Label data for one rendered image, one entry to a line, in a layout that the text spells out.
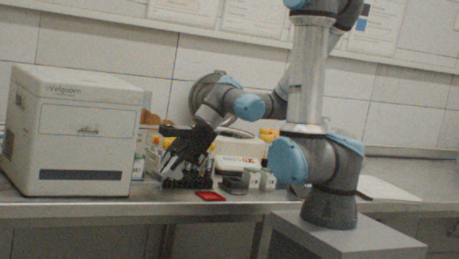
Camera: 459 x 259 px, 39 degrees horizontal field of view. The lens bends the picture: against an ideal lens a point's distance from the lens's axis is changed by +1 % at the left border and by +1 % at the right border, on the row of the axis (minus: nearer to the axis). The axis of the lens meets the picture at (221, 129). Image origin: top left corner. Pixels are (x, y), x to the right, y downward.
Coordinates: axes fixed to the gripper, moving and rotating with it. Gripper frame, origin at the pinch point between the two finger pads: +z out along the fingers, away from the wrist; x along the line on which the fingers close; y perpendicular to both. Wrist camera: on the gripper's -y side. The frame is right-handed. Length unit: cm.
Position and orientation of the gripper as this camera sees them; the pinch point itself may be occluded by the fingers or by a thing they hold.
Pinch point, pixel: (158, 177)
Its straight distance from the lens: 184.9
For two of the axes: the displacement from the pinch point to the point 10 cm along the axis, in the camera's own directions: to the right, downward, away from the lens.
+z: -5.7, 8.1, -1.2
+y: 6.5, 5.3, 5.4
